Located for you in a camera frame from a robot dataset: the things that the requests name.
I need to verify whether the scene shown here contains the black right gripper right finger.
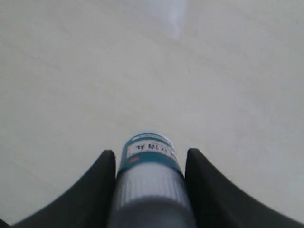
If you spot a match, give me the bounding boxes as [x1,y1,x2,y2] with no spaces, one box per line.
[185,148,304,228]

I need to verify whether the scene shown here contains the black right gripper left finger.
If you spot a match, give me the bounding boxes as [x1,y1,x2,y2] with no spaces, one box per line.
[12,150,116,228]

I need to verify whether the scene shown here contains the white teal labelled bottle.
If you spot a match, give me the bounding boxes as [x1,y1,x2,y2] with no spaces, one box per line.
[107,132,196,228]

